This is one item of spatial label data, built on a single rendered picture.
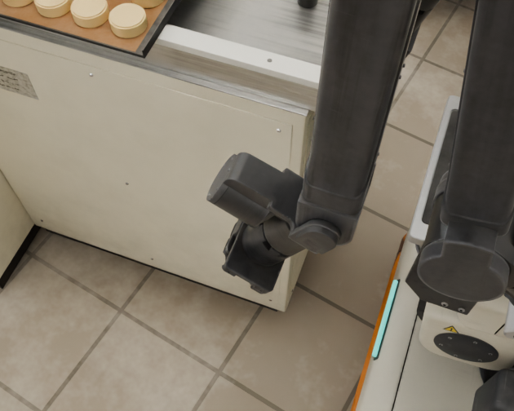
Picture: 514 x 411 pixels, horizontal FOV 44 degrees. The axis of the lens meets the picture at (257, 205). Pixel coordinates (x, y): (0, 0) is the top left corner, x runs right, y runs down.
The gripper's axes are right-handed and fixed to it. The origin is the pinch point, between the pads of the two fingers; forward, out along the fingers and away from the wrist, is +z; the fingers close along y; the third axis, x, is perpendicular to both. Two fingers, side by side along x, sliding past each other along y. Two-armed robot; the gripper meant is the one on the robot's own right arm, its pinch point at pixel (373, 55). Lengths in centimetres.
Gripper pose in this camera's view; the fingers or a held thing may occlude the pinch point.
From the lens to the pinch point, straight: 107.7
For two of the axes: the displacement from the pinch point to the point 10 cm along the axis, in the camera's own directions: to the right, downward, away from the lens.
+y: -3.6, 8.1, -4.7
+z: -2.9, 3.8, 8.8
